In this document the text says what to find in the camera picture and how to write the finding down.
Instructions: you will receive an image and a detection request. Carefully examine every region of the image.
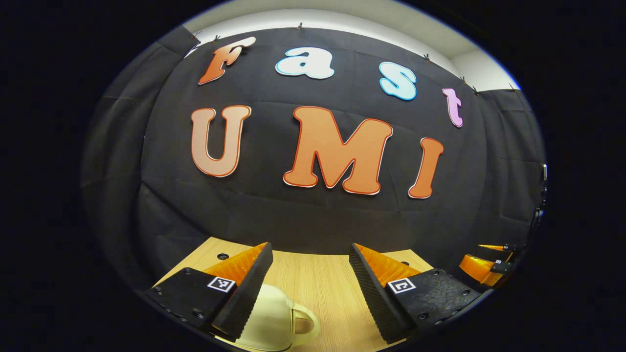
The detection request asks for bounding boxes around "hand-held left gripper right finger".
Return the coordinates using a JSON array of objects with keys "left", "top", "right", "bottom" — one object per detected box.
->
[{"left": 349, "top": 243, "right": 484, "bottom": 345}]

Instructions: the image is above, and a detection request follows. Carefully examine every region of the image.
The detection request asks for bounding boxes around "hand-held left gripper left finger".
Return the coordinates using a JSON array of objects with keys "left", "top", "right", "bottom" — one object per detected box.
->
[{"left": 145, "top": 242, "right": 274, "bottom": 343}]

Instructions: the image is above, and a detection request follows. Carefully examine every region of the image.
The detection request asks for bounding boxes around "cream suitcase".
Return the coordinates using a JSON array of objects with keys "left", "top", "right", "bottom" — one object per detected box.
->
[{"left": 214, "top": 283, "right": 321, "bottom": 352}]

